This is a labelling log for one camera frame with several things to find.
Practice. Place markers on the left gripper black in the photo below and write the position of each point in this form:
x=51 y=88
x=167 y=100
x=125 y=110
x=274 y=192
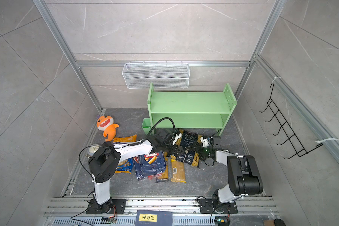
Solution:
x=181 y=151

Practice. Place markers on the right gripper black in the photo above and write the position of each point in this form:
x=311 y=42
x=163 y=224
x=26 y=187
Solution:
x=196 y=145

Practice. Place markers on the dark penne pasta bag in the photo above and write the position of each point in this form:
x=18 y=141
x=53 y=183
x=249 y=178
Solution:
x=187 y=139

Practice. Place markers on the blue orecchiette pasta bag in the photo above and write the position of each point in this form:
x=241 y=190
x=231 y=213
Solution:
x=126 y=165

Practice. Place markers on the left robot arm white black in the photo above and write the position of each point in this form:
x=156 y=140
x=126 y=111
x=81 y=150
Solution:
x=104 y=161

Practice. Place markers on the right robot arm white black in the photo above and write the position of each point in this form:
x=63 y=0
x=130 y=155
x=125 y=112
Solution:
x=244 y=177

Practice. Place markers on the red pasta packet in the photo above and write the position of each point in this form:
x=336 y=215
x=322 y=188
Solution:
x=154 y=176

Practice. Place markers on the green two-tier shelf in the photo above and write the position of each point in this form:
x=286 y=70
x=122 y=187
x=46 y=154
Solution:
x=190 y=109

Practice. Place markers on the yellow spaghetti bag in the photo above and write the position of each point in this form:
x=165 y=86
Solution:
x=178 y=170

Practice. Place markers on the blue Barilla rigatoni box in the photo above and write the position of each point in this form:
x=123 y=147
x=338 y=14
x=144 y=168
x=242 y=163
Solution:
x=152 y=164

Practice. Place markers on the small green cup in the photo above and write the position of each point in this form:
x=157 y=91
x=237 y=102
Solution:
x=146 y=126

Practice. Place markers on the blue Barilla spaghetti box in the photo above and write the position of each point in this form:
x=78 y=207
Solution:
x=137 y=166

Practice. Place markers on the orange shark plush toy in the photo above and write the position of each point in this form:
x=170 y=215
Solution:
x=106 y=124

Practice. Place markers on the small grey alarm clock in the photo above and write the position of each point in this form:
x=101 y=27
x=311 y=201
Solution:
x=91 y=150

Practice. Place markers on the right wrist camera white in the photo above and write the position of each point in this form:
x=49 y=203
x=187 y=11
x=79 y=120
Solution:
x=206 y=142

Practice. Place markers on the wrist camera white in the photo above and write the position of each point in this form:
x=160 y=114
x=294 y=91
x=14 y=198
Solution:
x=206 y=142
x=177 y=139

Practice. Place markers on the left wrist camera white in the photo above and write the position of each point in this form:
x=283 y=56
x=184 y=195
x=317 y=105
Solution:
x=177 y=139

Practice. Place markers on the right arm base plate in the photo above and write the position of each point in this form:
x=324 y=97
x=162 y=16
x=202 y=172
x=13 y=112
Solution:
x=208 y=206

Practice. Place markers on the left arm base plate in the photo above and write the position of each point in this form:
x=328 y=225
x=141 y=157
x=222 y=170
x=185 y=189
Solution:
x=110 y=207

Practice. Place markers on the white wire mesh basket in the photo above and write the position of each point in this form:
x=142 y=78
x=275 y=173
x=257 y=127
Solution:
x=160 y=75

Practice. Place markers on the black wire hook rack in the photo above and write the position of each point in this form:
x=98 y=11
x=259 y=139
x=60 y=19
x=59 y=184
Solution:
x=285 y=128

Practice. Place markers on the aluminium rail frame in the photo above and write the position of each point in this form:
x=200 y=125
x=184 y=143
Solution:
x=186 y=211

